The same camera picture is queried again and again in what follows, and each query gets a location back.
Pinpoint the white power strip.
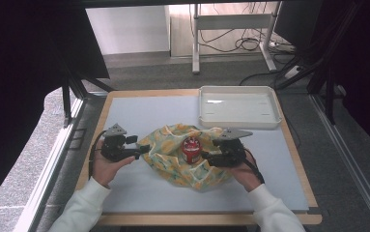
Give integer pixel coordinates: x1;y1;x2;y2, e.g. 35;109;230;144
283;65;303;80

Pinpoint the person's right hand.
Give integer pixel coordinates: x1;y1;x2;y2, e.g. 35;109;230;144
229;154;263;193

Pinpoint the white desk frame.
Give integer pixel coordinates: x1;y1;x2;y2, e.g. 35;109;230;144
190;2;278;75

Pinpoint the black metal stand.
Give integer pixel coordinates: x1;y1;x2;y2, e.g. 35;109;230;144
274;0;364;126
60;62;115;128

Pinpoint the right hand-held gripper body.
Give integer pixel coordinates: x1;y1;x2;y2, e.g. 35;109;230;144
211;128;254;168

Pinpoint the green orange-print cloth bag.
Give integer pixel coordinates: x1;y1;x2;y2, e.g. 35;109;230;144
137;123;235;192

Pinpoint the black floor cable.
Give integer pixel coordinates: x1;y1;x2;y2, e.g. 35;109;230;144
239;71;291;87

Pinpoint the aluminium rail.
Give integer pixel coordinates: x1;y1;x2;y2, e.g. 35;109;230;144
13;96;88;232
309;93;370;232

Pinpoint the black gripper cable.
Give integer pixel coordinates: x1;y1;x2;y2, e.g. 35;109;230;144
242;149;266;186
88;130;108;180

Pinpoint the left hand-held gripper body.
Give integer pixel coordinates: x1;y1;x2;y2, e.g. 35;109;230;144
100;123;136;162

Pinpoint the wooden table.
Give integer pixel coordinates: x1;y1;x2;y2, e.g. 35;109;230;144
70;89;323;226

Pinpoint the white table mat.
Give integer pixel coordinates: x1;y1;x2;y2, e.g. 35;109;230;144
97;95;310;214

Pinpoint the bundle of black cables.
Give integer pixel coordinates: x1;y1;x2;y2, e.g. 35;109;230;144
198;2;297;55

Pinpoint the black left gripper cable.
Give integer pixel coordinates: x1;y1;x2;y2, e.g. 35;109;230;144
88;130;108;180

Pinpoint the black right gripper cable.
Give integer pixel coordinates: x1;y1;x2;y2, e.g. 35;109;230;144
242;149;266;186

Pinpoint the person's left hand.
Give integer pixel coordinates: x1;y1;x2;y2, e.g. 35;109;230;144
90;141;137;189

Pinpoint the black curtain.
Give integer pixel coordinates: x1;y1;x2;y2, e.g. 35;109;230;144
314;0;370;159
0;0;110;217

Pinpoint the red can white label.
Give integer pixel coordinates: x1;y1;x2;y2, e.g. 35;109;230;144
181;135;203;165

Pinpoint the white plastic tray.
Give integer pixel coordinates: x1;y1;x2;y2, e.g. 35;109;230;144
198;85;283;131

